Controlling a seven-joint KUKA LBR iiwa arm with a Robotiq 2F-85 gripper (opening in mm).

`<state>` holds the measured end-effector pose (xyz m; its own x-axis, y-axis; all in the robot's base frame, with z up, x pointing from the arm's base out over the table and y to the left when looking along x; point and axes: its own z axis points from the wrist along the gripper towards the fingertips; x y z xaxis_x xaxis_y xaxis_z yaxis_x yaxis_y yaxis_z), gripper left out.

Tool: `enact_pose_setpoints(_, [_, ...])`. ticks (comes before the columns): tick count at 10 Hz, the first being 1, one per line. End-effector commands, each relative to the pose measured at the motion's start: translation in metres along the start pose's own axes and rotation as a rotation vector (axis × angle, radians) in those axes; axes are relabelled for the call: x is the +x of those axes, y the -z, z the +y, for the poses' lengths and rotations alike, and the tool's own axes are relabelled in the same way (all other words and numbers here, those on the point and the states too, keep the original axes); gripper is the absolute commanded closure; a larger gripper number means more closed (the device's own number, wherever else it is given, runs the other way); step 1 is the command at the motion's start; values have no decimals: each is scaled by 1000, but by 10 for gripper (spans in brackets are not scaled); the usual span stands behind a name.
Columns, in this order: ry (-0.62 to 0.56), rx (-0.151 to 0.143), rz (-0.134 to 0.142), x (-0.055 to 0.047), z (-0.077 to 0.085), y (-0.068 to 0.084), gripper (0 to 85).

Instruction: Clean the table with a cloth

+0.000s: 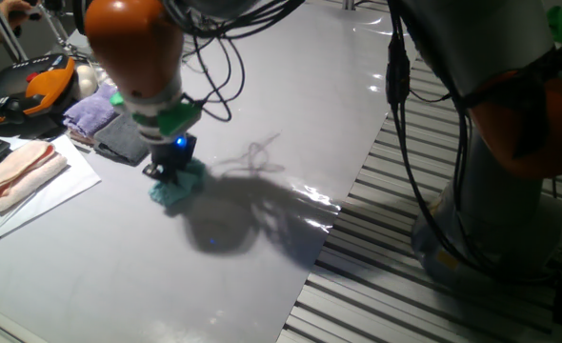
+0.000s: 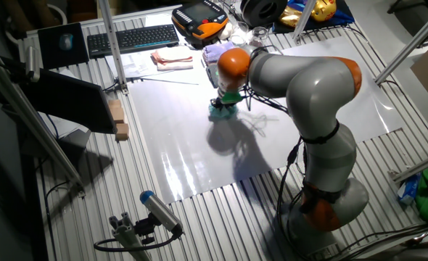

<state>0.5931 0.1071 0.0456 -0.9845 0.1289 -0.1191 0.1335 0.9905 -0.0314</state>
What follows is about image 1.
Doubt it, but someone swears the pink folded cloth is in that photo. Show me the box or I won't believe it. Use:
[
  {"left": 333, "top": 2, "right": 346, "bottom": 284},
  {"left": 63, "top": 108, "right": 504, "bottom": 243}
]
[
  {"left": 0, "top": 139, "right": 57, "bottom": 201},
  {"left": 0, "top": 151, "right": 69, "bottom": 213}
]

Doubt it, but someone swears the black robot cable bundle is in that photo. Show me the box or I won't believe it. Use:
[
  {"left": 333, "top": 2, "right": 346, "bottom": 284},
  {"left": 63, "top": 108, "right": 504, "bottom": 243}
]
[{"left": 161, "top": 0, "right": 562, "bottom": 287}]

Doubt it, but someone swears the purple folded cloth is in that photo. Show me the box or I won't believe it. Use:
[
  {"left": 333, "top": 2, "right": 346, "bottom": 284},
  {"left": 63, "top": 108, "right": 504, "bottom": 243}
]
[{"left": 62, "top": 83, "right": 119, "bottom": 139}]

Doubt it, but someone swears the green printed wrist mount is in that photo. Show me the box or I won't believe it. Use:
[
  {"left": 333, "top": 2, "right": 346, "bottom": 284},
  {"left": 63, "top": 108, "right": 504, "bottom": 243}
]
[{"left": 109, "top": 91, "right": 204, "bottom": 138}]

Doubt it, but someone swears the silver tripod leg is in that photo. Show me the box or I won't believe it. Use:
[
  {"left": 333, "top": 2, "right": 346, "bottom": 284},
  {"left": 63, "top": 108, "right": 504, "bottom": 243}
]
[
  {"left": 0, "top": 0, "right": 29, "bottom": 62},
  {"left": 37, "top": 4, "right": 75, "bottom": 56}
]

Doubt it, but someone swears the grey folded cloth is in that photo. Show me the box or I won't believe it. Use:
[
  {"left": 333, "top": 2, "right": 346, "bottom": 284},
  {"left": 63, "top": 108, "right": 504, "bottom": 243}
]
[{"left": 93, "top": 112, "right": 151, "bottom": 167}]

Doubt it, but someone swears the white egg-shaped object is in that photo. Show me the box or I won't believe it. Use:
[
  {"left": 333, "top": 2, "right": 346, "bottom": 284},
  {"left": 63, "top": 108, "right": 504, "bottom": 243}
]
[{"left": 73, "top": 64, "right": 100, "bottom": 101}]

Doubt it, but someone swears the black and orange teach pendant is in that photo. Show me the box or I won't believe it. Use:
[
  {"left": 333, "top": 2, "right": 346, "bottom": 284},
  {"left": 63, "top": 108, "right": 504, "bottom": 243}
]
[{"left": 0, "top": 52, "right": 80, "bottom": 129}]

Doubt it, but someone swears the glossy white table sheet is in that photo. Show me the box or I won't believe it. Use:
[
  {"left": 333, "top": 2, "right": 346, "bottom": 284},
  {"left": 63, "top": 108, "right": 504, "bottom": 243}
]
[{"left": 0, "top": 0, "right": 415, "bottom": 343}]

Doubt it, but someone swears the bystander hand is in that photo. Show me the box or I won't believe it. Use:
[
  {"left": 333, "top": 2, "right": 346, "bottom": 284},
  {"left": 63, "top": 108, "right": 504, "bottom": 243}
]
[{"left": 0, "top": 0, "right": 42, "bottom": 28}]

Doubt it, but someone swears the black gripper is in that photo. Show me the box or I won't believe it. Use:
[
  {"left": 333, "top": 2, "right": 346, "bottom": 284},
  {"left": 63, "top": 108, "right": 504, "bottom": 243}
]
[{"left": 141, "top": 133, "right": 199, "bottom": 185}]

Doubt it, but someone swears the white printed paper sheet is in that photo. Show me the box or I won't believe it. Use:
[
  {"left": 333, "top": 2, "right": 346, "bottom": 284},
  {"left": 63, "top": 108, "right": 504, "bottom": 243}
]
[{"left": 0, "top": 133, "right": 102, "bottom": 249}]

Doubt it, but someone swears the teal microfibre cloth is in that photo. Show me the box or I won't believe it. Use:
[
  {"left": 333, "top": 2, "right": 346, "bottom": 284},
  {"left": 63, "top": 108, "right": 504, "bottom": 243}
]
[{"left": 148, "top": 157, "right": 211, "bottom": 209}]

